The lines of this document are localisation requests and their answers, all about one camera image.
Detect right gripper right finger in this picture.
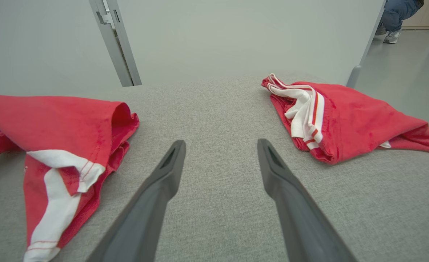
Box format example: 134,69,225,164
257,138,357,262

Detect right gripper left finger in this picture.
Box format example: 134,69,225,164
85,140,187,262

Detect red Bulls basketball jersey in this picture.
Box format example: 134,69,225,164
261,74,429,165

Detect red shorts with white stripe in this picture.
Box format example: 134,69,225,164
0,94,140,262

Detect person in blue jeans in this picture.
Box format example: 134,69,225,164
374,0,425,44

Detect grey metal bracket right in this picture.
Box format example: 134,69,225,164
346,65,362,89

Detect grey partition frame post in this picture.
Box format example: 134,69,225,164
88,0,133,87
107,0,142,86

